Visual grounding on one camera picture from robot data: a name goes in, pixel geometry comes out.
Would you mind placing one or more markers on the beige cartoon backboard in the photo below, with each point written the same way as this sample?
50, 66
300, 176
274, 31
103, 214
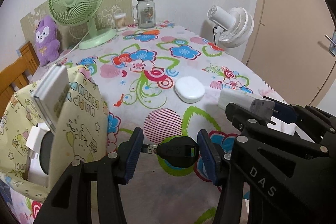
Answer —
70, 35

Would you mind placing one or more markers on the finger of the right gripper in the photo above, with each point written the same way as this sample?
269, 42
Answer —
306, 118
252, 126

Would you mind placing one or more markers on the beige door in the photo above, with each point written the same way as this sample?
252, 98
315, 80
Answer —
290, 50

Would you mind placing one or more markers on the glass jar green lid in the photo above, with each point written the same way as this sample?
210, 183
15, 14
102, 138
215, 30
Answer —
144, 13

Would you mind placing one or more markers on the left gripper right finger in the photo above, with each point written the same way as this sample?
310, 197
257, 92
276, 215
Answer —
290, 180

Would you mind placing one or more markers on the yellow cartoon storage box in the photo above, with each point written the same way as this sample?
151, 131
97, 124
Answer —
81, 131

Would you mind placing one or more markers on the white remote control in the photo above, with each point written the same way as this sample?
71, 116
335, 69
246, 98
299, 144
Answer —
50, 95

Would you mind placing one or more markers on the white standing fan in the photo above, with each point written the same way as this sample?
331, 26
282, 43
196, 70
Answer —
232, 27

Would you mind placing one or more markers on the cotton swab container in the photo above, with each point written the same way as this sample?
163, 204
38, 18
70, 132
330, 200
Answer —
120, 21

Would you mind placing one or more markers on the white 45W charger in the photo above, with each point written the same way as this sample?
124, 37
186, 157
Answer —
262, 107

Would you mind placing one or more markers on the wooden chair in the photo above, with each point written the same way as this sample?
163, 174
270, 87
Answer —
14, 75

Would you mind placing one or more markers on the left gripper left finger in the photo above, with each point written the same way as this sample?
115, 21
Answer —
69, 201

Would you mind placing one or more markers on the orange scissors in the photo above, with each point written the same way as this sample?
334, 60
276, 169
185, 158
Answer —
154, 32

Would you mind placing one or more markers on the black car key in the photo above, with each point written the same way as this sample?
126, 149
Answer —
179, 152

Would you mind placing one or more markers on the white square charger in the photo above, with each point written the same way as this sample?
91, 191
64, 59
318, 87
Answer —
34, 142

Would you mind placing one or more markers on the white earbud case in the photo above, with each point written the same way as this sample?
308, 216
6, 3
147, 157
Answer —
189, 89

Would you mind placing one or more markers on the green desk fan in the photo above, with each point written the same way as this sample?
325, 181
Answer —
76, 12

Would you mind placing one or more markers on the purple plush bunny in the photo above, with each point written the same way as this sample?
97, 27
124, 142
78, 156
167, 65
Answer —
46, 43

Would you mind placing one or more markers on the floral tablecloth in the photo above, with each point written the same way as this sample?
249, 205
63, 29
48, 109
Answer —
136, 75

